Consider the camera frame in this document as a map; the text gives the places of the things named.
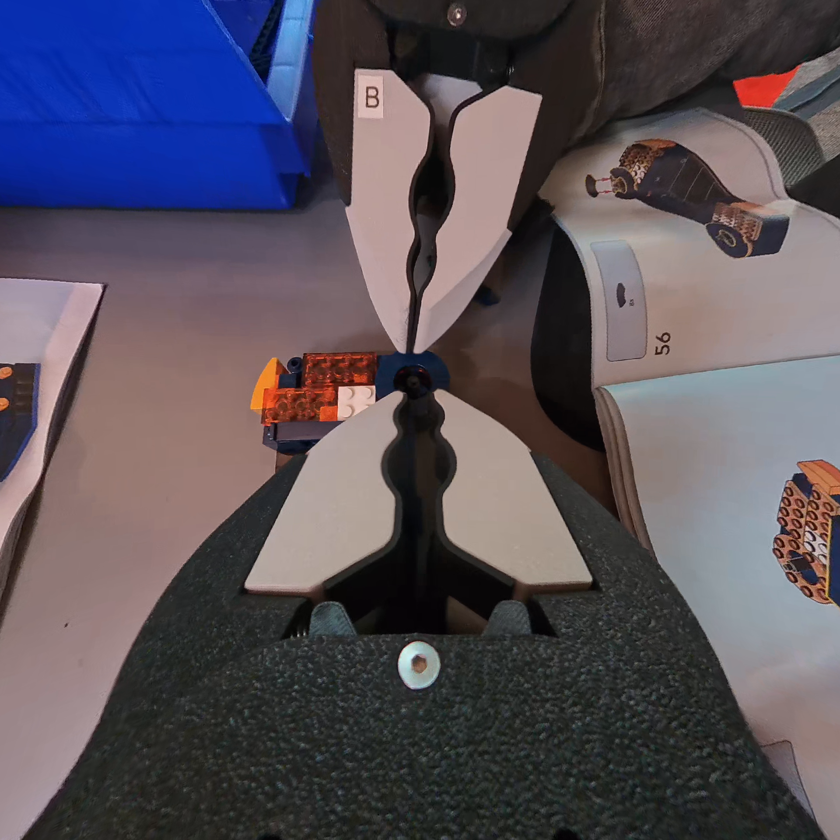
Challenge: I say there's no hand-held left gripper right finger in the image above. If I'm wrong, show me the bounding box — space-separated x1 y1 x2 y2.
430 390 595 601

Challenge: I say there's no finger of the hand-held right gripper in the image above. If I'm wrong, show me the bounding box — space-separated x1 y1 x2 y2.
410 84 543 357
346 67 435 357

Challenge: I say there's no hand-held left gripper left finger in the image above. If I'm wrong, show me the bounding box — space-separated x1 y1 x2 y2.
244 392 421 598

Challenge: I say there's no blue and orange brick model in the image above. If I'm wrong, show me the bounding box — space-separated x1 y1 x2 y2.
251 351 454 455

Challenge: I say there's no person's right forearm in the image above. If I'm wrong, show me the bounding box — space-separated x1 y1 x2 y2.
587 0 840 148

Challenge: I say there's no black round disc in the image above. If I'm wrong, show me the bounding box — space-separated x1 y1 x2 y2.
530 210 614 454

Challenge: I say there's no open instruction booklet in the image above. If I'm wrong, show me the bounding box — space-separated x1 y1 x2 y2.
538 107 840 828

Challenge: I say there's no grey mesh chair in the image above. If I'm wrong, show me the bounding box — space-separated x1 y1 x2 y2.
745 105 840 217

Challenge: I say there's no blue plastic bin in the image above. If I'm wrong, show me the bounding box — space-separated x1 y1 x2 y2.
0 0 316 211

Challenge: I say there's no closed booklet, purple arcade picture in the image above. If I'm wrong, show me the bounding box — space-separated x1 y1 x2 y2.
0 277 107 595

